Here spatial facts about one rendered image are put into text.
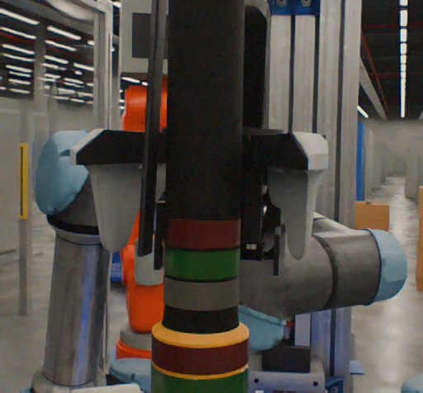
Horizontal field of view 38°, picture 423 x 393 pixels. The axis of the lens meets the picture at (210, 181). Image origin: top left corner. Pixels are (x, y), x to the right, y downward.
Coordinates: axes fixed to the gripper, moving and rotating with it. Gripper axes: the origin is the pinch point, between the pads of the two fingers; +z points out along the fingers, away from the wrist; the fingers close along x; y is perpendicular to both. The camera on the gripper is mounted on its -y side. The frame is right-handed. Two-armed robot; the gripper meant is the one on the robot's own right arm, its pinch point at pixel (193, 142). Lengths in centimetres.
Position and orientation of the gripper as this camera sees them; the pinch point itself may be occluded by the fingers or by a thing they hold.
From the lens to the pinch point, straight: 25.1
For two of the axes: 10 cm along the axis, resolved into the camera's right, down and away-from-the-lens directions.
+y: -0.2, 10.0, 0.5
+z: -1.3, 0.5, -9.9
